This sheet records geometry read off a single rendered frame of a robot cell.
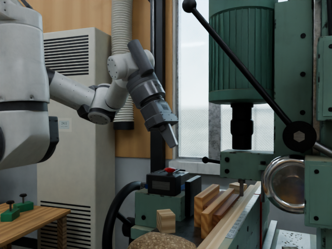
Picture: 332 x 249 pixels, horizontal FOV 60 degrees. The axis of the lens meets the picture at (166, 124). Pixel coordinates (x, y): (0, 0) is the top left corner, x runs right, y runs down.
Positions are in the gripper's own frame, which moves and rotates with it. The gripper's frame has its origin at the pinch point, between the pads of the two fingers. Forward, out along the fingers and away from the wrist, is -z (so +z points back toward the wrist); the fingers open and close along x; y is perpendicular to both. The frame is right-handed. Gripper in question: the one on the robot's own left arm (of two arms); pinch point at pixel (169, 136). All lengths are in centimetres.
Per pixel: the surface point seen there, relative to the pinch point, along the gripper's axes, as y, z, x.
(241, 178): 10.4, -17.9, -5.1
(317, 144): 29.8, -17.5, 6.1
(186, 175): -4.0, -10.9, -7.2
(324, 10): 44.1, 5.2, 2.3
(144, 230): -15.9, -18.5, 5.3
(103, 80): -71, 79, -100
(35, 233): -209, 7, -110
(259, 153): 17.3, -14.5, -5.2
